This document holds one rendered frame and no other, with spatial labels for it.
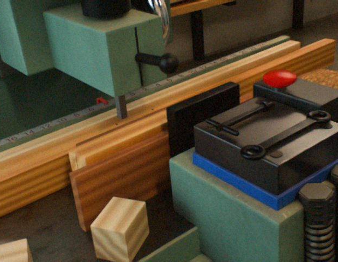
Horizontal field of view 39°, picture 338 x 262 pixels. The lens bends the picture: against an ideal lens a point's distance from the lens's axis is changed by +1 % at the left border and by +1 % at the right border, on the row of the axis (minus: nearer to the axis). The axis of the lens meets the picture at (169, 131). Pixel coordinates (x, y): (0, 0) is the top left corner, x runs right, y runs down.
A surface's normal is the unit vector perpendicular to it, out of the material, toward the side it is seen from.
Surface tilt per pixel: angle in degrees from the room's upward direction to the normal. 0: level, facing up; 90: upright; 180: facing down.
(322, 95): 0
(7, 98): 90
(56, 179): 90
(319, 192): 5
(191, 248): 90
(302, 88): 0
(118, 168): 90
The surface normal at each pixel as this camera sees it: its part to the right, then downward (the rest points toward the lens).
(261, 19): 0.54, 0.35
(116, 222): -0.08, -0.88
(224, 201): -0.78, 0.35
